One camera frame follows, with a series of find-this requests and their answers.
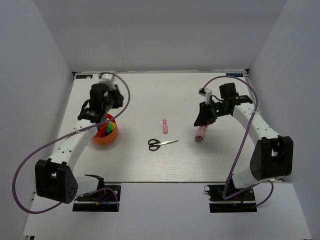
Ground left blue table label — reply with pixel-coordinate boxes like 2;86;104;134
75;74;93;79

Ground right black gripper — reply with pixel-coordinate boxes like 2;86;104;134
194;100;230;127

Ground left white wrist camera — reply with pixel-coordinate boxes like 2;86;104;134
98;72;115;89

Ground blue table label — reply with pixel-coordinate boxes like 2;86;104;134
75;74;93;79
225;73;244;78

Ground pink marker tube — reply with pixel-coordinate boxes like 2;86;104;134
194;125;208;143

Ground pink eraser case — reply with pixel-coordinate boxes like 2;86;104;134
162;119;169;134

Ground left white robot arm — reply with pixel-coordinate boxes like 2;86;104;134
35;83;124;204

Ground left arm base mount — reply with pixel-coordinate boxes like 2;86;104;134
72;184;122;213

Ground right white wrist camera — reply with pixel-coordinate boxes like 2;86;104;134
198;88;212;105

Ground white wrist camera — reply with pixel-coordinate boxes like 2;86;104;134
198;88;212;105
98;72;115;89

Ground green highlighter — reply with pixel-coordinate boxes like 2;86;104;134
104;126;113;137

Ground yellow highlighter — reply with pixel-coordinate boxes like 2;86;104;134
107;121;116;130

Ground right blue table label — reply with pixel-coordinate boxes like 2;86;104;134
225;73;244;78

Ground black handled scissors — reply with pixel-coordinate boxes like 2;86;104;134
147;138;178;152

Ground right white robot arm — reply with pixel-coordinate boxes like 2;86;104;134
194;83;294;200

